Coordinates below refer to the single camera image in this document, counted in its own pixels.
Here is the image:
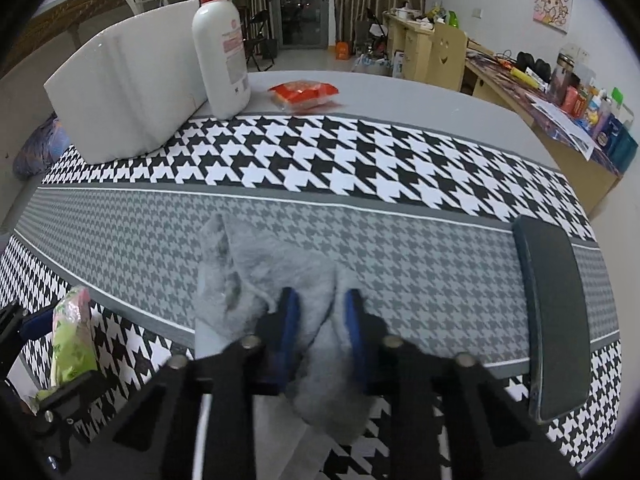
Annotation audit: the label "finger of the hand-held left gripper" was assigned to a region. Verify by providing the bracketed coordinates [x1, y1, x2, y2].
[0, 300, 57, 376]
[35, 369, 112, 443]

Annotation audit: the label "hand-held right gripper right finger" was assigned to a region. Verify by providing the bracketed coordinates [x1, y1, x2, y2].
[344, 287, 581, 480]

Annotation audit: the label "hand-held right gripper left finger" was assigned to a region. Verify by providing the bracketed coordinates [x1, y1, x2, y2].
[70, 287, 303, 480]

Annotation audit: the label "green snack packet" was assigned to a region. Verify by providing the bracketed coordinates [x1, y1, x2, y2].
[37, 286, 101, 401]

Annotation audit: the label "grey sock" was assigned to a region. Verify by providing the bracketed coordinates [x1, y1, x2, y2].
[195, 212, 386, 443]

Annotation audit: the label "white foam box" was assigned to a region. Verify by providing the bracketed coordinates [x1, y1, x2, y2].
[44, 0, 213, 165]

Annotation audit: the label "houndstooth tablecloth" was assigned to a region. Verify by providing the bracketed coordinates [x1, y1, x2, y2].
[0, 114, 623, 480]

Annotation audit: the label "blue quilt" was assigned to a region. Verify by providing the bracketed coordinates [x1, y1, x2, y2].
[12, 115, 68, 178]

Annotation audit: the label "black smartphone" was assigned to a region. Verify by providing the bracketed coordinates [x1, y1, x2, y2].
[512, 215, 592, 423]

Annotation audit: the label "red snack packet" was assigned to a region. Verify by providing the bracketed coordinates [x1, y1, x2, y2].
[267, 79, 340, 113]

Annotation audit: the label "white lotion bottle red pump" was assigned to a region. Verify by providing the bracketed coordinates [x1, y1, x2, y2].
[180, 0, 251, 120]

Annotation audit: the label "wooden chair with smiley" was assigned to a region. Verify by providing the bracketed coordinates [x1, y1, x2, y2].
[431, 22, 468, 96]

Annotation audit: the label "plain wooden desk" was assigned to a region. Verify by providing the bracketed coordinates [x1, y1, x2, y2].
[382, 10, 436, 81]

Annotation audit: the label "black folding chair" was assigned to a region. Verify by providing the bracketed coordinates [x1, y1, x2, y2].
[245, 7, 278, 73]

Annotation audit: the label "white printed papers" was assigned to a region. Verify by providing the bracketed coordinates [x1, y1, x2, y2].
[530, 97, 598, 156]

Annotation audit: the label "black bag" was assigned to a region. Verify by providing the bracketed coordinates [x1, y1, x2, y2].
[515, 51, 553, 81]

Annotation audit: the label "white metal bunk bed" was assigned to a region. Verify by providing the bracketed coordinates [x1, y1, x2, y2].
[0, 0, 201, 81]

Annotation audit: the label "glass balcony door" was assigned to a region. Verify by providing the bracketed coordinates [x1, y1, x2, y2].
[267, 0, 336, 51]

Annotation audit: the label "group of toiletry bottles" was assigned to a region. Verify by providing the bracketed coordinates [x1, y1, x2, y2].
[550, 50, 640, 166]

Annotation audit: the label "cartoon wall poster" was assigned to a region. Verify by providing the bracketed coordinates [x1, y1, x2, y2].
[532, 0, 573, 35]

